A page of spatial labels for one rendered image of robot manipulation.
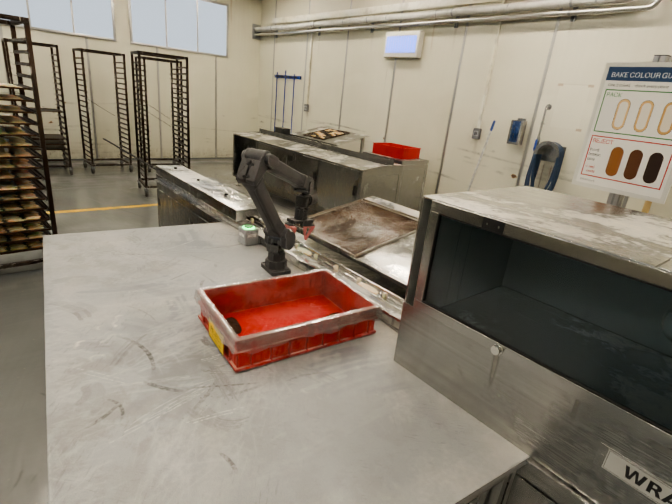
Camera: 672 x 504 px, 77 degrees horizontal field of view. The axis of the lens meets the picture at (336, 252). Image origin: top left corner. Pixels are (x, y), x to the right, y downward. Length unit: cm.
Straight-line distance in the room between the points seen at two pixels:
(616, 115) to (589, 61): 329
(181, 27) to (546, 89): 634
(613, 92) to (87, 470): 193
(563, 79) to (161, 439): 491
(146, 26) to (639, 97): 795
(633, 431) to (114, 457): 96
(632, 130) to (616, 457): 121
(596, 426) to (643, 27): 441
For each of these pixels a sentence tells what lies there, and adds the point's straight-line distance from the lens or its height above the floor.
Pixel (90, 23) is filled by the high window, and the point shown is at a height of 220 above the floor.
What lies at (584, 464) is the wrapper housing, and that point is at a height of 88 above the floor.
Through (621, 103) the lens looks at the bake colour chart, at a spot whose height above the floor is 159.
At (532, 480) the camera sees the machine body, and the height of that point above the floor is 77.
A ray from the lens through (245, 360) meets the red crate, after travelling 115.
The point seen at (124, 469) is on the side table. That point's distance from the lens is 98.
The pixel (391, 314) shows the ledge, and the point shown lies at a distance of 141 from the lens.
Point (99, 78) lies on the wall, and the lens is 863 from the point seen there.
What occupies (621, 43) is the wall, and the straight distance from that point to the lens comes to 512.
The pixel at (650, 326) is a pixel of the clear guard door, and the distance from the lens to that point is 90.
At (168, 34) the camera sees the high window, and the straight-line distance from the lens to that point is 896.
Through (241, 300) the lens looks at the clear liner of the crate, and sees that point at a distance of 141.
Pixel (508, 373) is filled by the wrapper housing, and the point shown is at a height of 98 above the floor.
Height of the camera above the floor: 151
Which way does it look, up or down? 20 degrees down
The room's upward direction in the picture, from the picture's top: 6 degrees clockwise
